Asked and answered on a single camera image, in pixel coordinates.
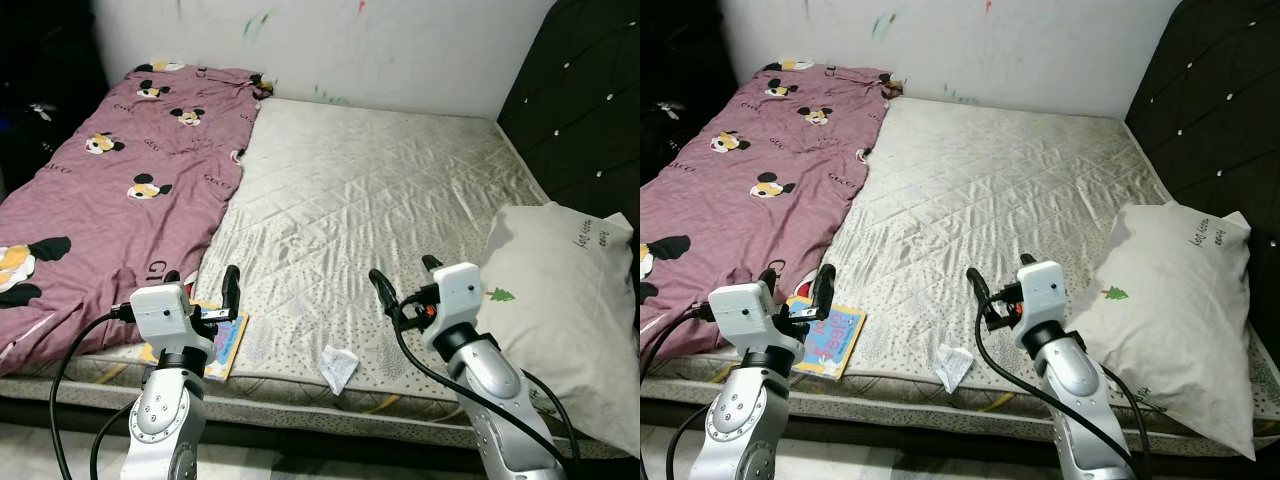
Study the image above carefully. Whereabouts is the colourful children's book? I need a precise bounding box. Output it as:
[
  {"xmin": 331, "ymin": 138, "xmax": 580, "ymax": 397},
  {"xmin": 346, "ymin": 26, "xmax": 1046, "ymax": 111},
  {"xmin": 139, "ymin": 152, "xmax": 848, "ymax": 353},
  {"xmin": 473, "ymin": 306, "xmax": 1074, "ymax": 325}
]
[
  {"xmin": 140, "ymin": 300, "xmax": 249, "ymax": 381},
  {"xmin": 785, "ymin": 295, "xmax": 869, "ymax": 381}
]

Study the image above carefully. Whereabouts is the white tissue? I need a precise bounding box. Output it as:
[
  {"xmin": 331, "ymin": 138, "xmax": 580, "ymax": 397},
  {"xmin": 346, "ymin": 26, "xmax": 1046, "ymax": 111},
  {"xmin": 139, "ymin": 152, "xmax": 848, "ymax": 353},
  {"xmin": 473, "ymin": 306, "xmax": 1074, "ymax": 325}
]
[
  {"xmin": 935, "ymin": 345, "xmax": 974, "ymax": 393},
  {"xmin": 320, "ymin": 347, "xmax": 359, "ymax": 394}
]

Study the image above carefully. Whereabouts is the white pillow with tree print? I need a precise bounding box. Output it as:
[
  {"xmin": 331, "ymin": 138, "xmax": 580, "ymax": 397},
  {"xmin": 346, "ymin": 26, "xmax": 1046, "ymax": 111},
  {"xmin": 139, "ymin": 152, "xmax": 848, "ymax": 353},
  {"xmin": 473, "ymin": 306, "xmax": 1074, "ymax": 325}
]
[
  {"xmin": 1065, "ymin": 202, "xmax": 1253, "ymax": 461},
  {"xmin": 478, "ymin": 202, "xmax": 641, "ymax": 459}
]

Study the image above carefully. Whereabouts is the grey quilted mattress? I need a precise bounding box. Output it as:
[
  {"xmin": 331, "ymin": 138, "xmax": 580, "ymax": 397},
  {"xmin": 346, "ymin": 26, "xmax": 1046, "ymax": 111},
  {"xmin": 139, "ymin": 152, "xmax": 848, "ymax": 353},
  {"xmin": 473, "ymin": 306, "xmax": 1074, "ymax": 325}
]
[
  {"xmin": 0, "ymin": 95, "xmax": 641, "ymax": 461},
  {"xmin": 640, "ymin": 95, "xmax": 1280, "ymax": 446}
]

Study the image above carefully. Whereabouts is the pink Mickey print blanket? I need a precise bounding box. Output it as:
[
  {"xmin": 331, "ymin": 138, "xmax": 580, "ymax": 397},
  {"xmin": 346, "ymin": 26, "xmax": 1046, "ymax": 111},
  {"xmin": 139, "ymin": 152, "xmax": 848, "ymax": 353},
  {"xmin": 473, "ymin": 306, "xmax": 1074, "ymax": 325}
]
[
  {"xmin": 640, "ymin": 60, "xmax": 893, "ymax": 371},
  {"xmin": 0, "ymin": 62, "xmax": 273, "ymax": 376}
]

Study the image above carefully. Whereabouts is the black bag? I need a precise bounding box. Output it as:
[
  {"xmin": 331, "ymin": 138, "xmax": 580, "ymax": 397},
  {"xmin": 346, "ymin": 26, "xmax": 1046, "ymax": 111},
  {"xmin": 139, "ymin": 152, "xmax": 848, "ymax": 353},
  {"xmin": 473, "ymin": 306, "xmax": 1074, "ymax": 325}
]
[
  {"xmin": 640, "ymin": 0, "xmax": 731, "ymax": 171},
  {"xmin": 0, "ymin": 0, "xmax": 109, "ymax": 196}
]

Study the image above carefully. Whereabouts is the dark tufted headboard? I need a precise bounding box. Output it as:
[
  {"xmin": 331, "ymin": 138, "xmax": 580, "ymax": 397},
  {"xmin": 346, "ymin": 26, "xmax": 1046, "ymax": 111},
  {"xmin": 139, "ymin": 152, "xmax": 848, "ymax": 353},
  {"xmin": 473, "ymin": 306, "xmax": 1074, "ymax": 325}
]
[
  {"xmin": 1125, "ymin": 0, "xmax": 1280, "ymax": 246},
  {"xmin": 497, "ymin": 0, "xmax": 641, "ymax": 226}
]

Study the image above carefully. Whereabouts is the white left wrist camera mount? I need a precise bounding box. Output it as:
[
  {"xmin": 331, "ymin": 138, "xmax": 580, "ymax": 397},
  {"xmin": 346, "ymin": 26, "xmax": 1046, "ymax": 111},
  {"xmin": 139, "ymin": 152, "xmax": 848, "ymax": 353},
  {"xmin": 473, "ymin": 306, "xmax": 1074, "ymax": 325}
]
[
  {"xmin": 130, "ymin": 283, "xmax": 216, "ymax": 356},
  {"xmin": 708, "ymin": 282, "xmax": 793, "ymax": 353}
]

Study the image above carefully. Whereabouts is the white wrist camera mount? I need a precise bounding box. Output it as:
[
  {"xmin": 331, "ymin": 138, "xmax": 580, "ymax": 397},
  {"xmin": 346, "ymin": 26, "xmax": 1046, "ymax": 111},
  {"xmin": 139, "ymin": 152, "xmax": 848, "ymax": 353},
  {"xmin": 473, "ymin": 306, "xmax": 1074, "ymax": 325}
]
[
  {"xmin": 1015, "ymin": 262, "xmax": 1069, "ymax": 331},
  {"xmin": 130, "ymin": 283, "xmax": 216, "ymax": 356},
  {"xmin": 432, "ymin": 262, "xmax": 486, "ymax": 331},
  {"xmin": 708, "ymin": 282, "xmax": 793, "ymax": 353}
]

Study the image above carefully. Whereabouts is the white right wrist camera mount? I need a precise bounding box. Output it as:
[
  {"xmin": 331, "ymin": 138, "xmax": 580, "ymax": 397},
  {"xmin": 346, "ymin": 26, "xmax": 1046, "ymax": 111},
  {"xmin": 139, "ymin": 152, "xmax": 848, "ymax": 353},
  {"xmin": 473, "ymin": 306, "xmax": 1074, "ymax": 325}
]
[
  {"xmin": 432, "ymin": 262, "xmax": 486, "ymax": 331},
  {"xmin": 1015, "ymin": 262, "xmax": 1069, "ymax": 331}
]

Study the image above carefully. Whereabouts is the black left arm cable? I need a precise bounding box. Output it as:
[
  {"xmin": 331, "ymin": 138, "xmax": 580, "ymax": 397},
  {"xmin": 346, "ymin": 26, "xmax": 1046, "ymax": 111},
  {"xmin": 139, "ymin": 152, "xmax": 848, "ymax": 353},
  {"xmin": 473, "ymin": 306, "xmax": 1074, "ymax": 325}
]
[
  {"xmin": 640, "ymin": 305, "xmax": 716, "ymax": 480},
  {"xmin": 48, "ymin": 305, "xmax": 136, "ymax": 480}
]

